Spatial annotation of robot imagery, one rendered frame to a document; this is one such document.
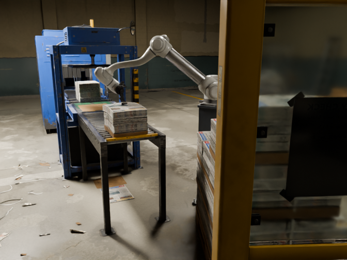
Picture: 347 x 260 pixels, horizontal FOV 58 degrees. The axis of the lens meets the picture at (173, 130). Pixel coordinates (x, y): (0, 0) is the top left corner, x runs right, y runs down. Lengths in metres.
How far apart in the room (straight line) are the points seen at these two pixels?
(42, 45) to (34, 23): 5.20
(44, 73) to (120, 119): 3.67
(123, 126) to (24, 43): 8.86
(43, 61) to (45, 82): 0.38
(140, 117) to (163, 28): 9.68
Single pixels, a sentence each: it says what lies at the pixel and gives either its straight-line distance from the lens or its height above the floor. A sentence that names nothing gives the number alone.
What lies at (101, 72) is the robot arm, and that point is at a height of 1.30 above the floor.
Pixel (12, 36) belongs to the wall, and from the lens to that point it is 11.18.
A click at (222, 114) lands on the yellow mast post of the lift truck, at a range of 0.80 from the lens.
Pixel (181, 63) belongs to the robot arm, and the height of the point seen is 1.39.
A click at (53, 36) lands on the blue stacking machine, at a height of 1.74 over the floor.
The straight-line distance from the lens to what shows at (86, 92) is 4.50.
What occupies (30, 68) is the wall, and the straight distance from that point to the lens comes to 11.16.
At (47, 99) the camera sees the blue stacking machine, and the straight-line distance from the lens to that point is 6.07.
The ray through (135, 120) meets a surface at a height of 0.94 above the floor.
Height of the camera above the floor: 1.48
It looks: 14 degrees down
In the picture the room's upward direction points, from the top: straight up
